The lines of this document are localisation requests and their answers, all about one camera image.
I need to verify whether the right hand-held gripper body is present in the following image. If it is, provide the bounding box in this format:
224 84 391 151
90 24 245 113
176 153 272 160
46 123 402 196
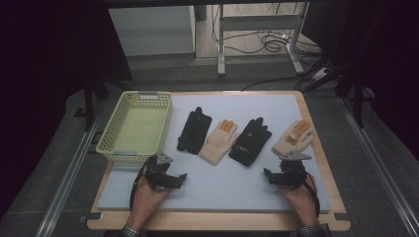
272 150 313 191

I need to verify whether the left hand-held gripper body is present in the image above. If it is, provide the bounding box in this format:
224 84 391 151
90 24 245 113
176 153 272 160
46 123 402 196
143 151 183 193

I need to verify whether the black glove with small print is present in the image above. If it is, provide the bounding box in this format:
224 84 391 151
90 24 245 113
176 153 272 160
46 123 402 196
227 117 274 168

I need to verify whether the plain black glove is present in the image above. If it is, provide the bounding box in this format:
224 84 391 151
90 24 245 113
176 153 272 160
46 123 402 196
176 106 213 156

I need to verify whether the pale yellow plastic basket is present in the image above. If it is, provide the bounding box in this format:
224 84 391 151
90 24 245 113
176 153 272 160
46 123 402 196
95 91 174 163

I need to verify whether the beige glove with orange fingertips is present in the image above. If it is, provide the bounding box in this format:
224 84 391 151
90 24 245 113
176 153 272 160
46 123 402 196
199 118 241 166
272 119 316 158

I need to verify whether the person's left hand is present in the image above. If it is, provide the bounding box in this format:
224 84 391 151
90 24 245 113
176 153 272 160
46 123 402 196
126 176 173 231

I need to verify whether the person's right hand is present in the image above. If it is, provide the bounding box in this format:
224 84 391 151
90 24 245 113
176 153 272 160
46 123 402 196
279 173 321 229

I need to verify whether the person's right plaid sleeve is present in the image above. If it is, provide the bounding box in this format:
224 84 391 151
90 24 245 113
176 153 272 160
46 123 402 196
295 223 333 237

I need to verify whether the person's plaid sleeve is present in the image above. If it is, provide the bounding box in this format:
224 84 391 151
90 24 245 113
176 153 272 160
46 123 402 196
295 223 333 237
119 224 142 237

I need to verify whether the person's left plaid sleeve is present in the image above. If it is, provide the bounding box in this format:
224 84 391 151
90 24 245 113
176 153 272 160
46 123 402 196
119 224 142 237

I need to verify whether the black stand leg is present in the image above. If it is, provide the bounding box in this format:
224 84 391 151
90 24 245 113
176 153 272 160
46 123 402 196
335 73 368 128
82 77 112 132

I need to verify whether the white power strip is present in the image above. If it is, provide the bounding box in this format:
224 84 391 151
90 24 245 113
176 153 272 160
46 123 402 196
310 66 329 82

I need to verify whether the white cabinet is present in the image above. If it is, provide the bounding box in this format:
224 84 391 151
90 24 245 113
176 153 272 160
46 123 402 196
108 5 197 57

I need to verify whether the white metal stand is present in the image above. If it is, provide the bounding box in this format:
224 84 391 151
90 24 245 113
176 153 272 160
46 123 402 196
216 2 311 77

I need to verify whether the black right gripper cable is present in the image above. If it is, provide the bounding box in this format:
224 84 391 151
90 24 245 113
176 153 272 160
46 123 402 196
290 164 321 219

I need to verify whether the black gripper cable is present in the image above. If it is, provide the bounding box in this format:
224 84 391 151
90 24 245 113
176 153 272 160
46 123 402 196
290 164 321 219
128 157 156 211

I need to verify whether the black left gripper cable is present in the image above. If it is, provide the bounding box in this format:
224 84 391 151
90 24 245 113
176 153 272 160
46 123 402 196
128 157 156 211

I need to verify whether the aluminium rail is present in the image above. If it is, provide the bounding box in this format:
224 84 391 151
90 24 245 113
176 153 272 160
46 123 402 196
338 96 419 237
34 107 105 237

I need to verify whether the black floor cable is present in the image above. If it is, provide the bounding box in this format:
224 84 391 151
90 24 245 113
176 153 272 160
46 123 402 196
241 74 301 92

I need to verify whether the tangle of black floor cables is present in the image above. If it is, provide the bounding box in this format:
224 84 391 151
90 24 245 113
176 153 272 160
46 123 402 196
210 3 323 56

